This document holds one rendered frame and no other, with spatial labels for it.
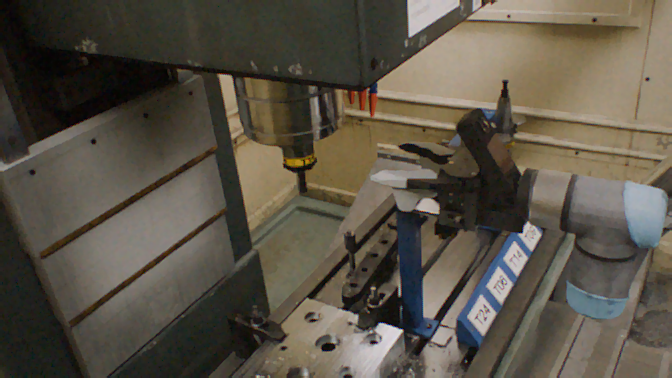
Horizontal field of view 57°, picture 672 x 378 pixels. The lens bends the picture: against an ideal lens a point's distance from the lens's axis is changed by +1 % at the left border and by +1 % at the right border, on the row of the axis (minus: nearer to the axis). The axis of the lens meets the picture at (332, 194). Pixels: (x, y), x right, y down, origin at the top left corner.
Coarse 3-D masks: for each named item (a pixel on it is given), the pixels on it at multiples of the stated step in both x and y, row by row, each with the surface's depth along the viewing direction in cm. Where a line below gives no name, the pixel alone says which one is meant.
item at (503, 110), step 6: (498, 102) 140; (504, 102) 139; (510, 102) 139; (498, 108) 140; (504, 108) 139; (510, 108) 139; (498, 114) 140; (504, 114) 139; (510, 114) 140; (498, 120) 141; (504, 120) 140; (510, 120) 140; (498, 126) 141; (504, 126) 141
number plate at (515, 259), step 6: (516, 246) 147; (510, 252) 145; (516, 252) 146; (522, 252) 147; (504, 258) 142; (510, 258) 144; (516, 258) 145; (522, 258) 146; (510, 264) 143; (516, 264) 144; (522, 264) 145; (516, 270) 143
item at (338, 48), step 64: (64, 0) 89; (128, 0) 82; (192, 0) 76; (256, 0) 71; (320, 0) 66; (384, 0) 68; (192, 64) 82; (256, 64) 75; (320, 64) 70; (384, 64) 71
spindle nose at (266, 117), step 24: (240, 96) 87; (264, 96) 84; (288, 96) 83; (312, 96) 84; (336, 96) 87; (240, 120) 90; (264, 120) 86; (288, 120) 85; (312, 120) 86; (336, 120) 89; (264, 144) 88; (288, 144) 87
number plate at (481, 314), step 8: (480, 296) 131; (480, 304) 130; (488, 304) 132; (472, 312) 128; (480, 312) 129; (488, 312) 131; (472, 320) 127; (480, 320) 128; (488, 320) 130; (480, 328) 127
